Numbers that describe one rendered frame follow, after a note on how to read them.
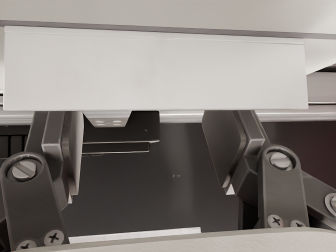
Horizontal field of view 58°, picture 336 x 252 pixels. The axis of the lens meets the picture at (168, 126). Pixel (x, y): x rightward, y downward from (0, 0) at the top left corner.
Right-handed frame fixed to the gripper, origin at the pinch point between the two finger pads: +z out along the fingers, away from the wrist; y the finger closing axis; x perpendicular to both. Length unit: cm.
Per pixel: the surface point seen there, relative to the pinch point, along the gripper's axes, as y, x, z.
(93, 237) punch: -2.6, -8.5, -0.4
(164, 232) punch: 1.4, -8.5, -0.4
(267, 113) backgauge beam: 21.1, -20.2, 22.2
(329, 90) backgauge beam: 31.2, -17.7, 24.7
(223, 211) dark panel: 23, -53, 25
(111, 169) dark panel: -2, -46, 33
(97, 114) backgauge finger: -2.6, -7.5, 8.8
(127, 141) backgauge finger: 0.1, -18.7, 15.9
